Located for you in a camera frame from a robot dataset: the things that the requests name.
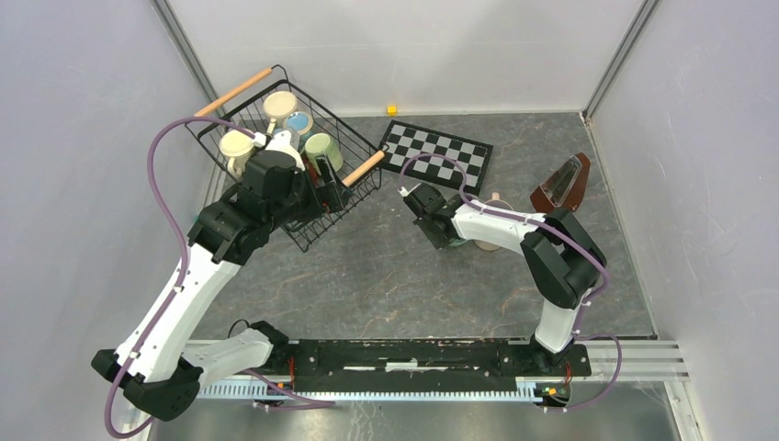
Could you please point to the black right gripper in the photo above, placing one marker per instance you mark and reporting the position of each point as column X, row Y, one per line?
column 440, row 243

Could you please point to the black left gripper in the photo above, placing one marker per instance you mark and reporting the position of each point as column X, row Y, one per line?
column 325, row 198

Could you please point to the pink iridescent mug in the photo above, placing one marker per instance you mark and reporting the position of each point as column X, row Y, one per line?
column 494, row 201

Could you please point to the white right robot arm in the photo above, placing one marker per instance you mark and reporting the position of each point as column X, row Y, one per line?
column 565, row 263

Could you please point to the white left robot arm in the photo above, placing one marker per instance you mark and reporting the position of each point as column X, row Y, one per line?
column 153, row 368

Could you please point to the light green mug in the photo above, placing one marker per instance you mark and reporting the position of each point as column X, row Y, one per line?
column 323, row 144

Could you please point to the black white chessboard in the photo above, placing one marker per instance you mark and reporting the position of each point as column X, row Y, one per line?
column 450, row 161

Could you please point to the blue bottomed mug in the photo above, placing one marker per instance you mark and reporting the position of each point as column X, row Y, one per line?
column 301, row 122

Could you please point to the cream mug left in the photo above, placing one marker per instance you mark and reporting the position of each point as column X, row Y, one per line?
column 237, row 147

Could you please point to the cream mug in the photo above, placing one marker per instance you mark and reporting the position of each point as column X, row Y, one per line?
column 237, row 147
column 277, row 107

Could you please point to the cream mug rear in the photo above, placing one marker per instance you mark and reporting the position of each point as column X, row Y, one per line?
column 277, row 107

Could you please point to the brown wooden metronome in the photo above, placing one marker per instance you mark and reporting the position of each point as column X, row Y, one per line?
column 565, row 188

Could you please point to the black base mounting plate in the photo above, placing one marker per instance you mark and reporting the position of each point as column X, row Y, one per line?
column 420, row 365

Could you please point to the black wire dish rack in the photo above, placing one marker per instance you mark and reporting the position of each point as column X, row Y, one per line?
column 291, row 164

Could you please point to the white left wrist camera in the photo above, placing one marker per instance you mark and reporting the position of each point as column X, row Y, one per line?
column 285, row 141

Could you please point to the right wooden rack handle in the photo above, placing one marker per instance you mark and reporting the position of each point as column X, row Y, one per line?
column 368, row 165

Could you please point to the wooden rack handle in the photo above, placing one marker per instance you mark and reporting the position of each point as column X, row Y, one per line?
column 368, row 165
column 222, row 100

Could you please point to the left wooden rack handle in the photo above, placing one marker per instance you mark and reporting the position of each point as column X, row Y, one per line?
column 222, row 100

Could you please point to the aluminium rail frame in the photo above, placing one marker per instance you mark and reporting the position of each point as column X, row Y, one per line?
column 612, row 360

